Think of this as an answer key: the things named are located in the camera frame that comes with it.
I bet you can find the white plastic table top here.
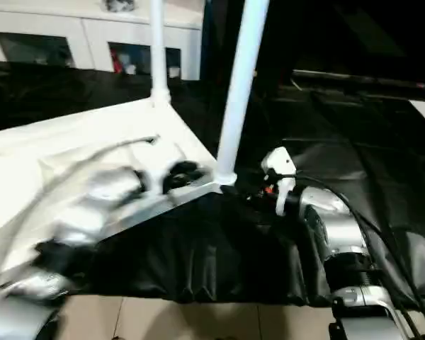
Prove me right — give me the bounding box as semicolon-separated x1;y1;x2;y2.
0;97;240;286

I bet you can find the black mat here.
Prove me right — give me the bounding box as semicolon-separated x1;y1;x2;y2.
0;59;425;307

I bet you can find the black bar with red light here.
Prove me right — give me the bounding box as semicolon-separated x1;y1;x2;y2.
292;69;425;94

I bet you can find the dark object on cabinet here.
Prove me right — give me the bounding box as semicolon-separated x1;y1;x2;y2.
104;0;139;11

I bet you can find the white cabinet with glass doors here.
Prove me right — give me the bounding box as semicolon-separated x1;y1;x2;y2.
0;0;203;81

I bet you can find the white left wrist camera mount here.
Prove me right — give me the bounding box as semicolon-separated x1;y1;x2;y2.
140;141;185;199

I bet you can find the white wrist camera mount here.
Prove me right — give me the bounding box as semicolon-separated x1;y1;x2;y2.
140;141;185;199
261;147;298;217

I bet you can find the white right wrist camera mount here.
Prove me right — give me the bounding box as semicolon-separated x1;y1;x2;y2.
261;147;298;217

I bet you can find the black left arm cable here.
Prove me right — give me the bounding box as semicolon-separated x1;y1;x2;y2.
17;134;161;231

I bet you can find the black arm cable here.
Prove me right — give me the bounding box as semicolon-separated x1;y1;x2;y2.
268;169;425;340
17;134;161;231

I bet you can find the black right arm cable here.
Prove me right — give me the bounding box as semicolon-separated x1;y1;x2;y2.
268;169;425;340

